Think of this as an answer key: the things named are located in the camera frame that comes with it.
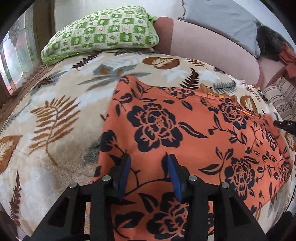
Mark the grey pillow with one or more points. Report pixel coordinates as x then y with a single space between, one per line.
219 16

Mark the leaf print fleece blanket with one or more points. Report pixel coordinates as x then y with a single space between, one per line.
57 129

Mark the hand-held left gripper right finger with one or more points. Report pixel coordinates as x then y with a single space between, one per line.
173 178

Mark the pink brown-edged blanket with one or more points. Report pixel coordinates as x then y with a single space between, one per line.
270 69

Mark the orange black floral shirt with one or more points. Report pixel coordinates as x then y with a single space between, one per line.
196 129

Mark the wooden window frame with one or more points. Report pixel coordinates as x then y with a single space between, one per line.
44 27

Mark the salmon orange cloth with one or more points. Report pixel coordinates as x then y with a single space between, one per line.
289 58

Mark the striped beige cushion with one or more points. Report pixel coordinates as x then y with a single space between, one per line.
289 97
274 97

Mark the green checkered pillow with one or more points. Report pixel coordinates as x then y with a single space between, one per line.
104 30

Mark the pink bolster cushion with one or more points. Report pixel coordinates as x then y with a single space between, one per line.
208 46

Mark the stained glass window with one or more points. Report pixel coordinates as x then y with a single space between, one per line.
16 53

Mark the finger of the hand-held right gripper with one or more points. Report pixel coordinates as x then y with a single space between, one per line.
286 126

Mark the dark furry garment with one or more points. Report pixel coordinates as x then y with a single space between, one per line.
270 44

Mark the brown fringed bedspread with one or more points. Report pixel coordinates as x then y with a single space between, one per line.
23 88

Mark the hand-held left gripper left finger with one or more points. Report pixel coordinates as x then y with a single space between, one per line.
124 176

